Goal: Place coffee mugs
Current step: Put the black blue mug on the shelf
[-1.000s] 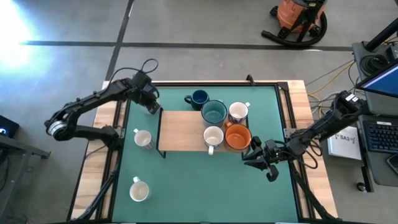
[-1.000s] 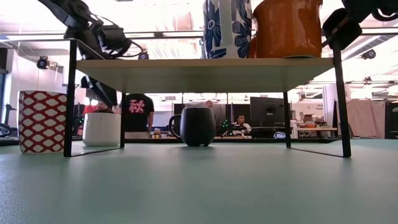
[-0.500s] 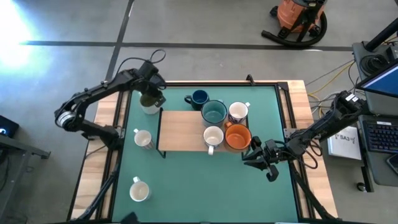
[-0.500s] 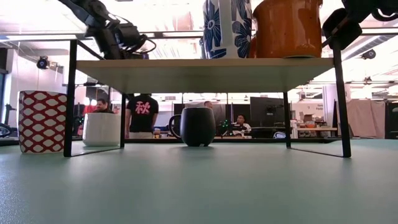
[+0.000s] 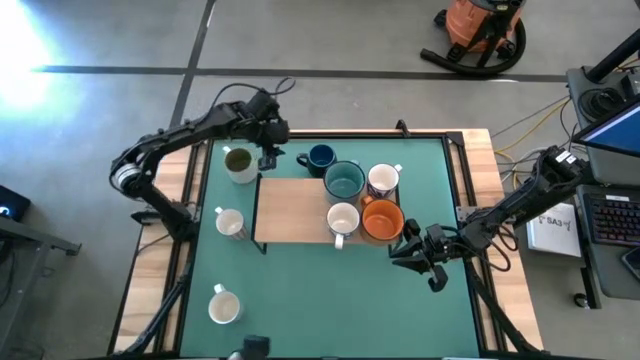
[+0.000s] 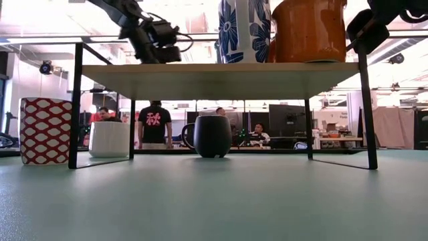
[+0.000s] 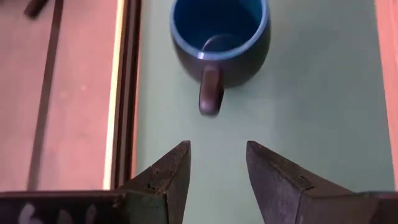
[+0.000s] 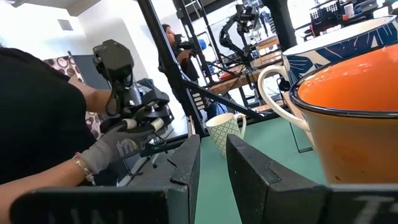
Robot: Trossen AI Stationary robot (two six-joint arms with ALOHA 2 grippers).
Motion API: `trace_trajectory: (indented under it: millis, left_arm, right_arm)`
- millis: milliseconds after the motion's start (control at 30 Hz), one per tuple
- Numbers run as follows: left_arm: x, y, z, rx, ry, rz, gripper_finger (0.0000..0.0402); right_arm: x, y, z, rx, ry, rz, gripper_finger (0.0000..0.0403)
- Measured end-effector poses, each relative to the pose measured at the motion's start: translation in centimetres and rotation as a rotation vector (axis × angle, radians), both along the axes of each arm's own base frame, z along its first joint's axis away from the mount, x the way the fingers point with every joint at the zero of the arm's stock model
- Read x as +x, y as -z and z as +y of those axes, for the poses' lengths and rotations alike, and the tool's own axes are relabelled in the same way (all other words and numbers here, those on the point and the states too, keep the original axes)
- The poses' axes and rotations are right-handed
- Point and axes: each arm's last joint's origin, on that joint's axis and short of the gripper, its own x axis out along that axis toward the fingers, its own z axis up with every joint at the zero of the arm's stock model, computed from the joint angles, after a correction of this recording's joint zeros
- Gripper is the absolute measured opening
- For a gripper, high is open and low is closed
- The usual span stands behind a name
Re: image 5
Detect grey metal stand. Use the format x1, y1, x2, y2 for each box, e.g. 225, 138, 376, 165
0, 216, 83, 351

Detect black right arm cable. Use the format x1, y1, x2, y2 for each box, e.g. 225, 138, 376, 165
472, 224, 519, 274

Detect black metal table frame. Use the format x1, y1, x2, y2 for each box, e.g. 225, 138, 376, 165
107, 119, 546, 360

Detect wooden shelf black metal legs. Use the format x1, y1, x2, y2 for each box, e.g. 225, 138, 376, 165
251, 173, 404, 257

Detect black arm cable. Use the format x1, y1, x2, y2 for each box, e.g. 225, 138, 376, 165
472, 224, 519, 274
212, 76, 297, 109

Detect black phone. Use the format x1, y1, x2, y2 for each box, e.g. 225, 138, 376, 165
621, 246, 640, 281

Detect orange enamel mug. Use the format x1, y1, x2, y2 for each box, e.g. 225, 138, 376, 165
359, 194, 406, 247

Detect dark navy mug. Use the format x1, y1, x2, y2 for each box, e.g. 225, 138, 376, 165
295, 144, 338, 179

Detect black cart caster leg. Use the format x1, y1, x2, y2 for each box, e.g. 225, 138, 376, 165
573, 267, 604, 310

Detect grey equipment cart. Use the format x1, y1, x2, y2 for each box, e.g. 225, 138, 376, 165
566, 64, 640, 301

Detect cream mug green inside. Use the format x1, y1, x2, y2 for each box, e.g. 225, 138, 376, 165
221, 145, 260, 185

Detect white mug blue flowers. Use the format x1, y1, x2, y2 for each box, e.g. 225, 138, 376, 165
325, 201, 362, 251

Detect laptop with blue screen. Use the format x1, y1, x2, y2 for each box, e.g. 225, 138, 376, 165
572, 94, 640, 159

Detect plain white mug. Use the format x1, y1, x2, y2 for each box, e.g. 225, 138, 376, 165
207, 283, 245, 326

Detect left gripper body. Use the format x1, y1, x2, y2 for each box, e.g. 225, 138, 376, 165
247, 90, 291, 151

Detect black device blue light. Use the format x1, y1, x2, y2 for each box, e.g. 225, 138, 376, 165
0, 184, 33, 223

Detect yellow cable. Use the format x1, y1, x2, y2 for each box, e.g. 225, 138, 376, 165
494, 97, 572, 155

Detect black pole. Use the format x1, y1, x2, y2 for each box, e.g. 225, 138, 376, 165
585, 29, 640, 85

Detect white cable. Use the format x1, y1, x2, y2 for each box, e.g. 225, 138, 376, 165
492, 142, 551, 176

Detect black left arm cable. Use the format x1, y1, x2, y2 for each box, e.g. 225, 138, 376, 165
212, 76, 297, 109

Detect black vacuum hose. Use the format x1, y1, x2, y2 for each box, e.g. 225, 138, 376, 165
419, 18, 528, 78

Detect teal enamel mug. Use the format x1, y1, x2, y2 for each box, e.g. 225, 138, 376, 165
322, 159, 367, 205

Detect white mug dark blue pattern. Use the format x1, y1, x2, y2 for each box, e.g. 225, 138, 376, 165
366, 162, 403, 200

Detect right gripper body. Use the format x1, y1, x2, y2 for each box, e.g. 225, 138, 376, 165
424, 223, 464, 261

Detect black keyboard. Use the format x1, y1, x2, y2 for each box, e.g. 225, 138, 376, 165
581, 192, 640, 247

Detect coiled black cable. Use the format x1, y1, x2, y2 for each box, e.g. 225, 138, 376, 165
578, 85, 627, 122

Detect green table mat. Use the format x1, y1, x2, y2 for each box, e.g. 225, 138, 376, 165
179, 137, 481, 359

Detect orange shop vacuum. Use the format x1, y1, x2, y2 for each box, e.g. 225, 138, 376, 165
444, 0, 525, 55

